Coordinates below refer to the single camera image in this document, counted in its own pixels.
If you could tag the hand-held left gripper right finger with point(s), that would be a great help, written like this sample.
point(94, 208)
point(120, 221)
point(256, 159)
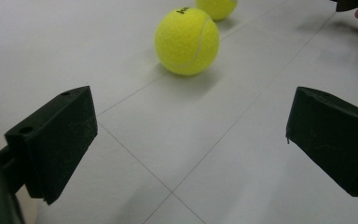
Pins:
point(335, 140)

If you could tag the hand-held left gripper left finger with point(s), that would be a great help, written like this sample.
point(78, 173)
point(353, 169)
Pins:
point(56, 140)

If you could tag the white table mat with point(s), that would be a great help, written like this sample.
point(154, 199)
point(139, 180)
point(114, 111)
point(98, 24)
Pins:
point(199, 140)

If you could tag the yellow tennis ball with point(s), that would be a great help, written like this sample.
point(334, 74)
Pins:
point(186, 41)
point(216, 7)

